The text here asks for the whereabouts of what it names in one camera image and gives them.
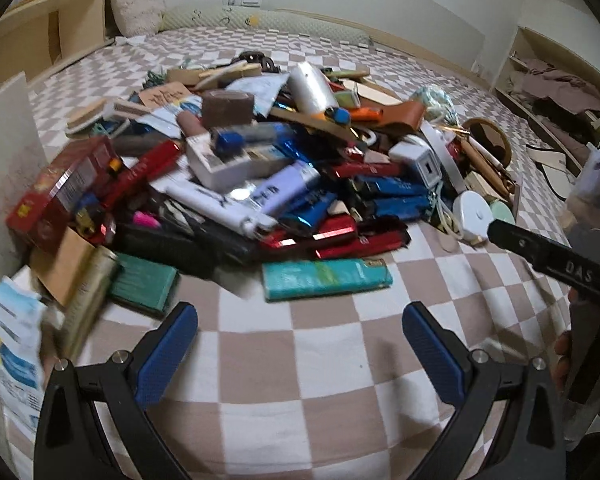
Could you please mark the person's right hand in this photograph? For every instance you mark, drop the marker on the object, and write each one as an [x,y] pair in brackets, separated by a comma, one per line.
[561,362]

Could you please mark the white blue medicine packet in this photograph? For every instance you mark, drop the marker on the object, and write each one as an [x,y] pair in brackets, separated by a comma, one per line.
[17,350]

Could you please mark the wooden block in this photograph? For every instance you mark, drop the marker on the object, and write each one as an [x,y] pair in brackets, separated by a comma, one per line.
[60,265]

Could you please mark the silver cylinder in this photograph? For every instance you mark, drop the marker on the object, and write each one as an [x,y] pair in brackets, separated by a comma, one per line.
[312,87]

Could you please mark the white charger cube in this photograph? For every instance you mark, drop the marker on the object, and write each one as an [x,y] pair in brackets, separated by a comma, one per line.
[417,162]

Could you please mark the white visor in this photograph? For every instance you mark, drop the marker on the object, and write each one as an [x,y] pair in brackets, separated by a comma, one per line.
[550,172]

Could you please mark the gold tube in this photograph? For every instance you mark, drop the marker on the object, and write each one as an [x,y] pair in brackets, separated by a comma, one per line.
[87,300]

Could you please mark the wooden tag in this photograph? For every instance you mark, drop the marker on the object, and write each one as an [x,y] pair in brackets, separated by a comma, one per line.
[165,96]

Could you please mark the metallic blue lighter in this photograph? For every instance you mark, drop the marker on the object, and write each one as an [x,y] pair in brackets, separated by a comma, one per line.
[307,217]

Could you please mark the red cardboard box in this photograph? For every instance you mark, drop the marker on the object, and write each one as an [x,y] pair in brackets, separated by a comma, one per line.
[55,190]

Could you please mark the brown tube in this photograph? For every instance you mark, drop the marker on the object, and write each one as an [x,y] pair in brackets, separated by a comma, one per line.
[190,125]

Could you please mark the dark green box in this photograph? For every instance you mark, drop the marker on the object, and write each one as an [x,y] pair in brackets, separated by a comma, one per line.
[142,285]

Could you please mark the open wooden shelf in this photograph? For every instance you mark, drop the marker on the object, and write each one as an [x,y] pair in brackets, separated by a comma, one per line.
[510,60]

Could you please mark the pale green round disc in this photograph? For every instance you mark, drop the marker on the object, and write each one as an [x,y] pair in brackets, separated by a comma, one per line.
[502,212]

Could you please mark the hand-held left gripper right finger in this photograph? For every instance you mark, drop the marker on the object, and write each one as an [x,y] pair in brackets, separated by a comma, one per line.
[432,355]

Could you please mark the cream comb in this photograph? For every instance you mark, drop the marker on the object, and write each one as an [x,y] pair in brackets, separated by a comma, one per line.
[127,108]

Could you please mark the long white lighter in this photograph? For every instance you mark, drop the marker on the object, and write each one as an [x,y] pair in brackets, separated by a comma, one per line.
[215,207]

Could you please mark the white headboard panel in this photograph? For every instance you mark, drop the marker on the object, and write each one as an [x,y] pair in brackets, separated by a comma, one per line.
[380,0]

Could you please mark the purple lighter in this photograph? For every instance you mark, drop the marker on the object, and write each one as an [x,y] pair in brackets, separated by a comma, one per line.
[285,189]

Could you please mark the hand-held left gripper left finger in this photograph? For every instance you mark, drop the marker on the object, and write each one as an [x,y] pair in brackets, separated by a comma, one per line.
[165,355]

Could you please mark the wooden stick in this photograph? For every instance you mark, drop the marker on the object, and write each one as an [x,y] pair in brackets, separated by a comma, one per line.
[485,167]

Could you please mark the wooden brush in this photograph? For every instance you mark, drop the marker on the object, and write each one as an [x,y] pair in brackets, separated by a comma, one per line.
[85,117]

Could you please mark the blue ribbed lighter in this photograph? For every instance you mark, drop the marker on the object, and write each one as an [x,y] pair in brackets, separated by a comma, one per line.
[395,200]

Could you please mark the red tube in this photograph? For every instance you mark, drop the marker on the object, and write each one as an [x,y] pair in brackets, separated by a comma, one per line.
[140,175]

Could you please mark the round wooden mirror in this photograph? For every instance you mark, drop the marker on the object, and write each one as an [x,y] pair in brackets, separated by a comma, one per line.
[490,140]

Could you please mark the orange lighter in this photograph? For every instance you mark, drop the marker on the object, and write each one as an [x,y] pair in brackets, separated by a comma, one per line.
[367,114]

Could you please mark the fluffy white pillow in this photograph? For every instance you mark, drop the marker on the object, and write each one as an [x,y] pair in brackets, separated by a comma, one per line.
[135,2]

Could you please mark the translucent plastic container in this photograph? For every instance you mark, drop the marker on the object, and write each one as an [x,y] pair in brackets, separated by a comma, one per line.
[587,210]

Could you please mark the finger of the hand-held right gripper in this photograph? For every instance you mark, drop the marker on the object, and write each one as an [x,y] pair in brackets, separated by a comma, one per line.
[555,257]

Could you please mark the wooden bed frame shelf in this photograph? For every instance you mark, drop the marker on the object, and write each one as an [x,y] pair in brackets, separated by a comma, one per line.
[30,30]

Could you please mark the brown clothing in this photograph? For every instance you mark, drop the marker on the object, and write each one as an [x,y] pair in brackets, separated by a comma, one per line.
[560,85]

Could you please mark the teal packet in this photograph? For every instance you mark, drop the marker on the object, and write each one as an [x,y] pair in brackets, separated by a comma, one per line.
[325,279]

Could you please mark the red pocket knife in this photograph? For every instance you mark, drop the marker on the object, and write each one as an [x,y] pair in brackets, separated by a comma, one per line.
[310,232]
[365,245]

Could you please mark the long black case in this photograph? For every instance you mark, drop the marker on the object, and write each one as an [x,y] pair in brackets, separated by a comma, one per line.
[190,247]

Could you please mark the white tape measure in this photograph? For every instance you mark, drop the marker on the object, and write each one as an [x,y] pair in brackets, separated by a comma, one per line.
[472,217]

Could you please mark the white rectangular box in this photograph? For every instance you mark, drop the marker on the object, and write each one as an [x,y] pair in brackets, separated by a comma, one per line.
[230,167]

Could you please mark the mint mesh bag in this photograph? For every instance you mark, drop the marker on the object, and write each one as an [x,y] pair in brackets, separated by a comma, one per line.
[435,102]

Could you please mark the white cardboard box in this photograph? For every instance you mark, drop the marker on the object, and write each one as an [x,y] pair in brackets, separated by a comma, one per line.
[5,160]

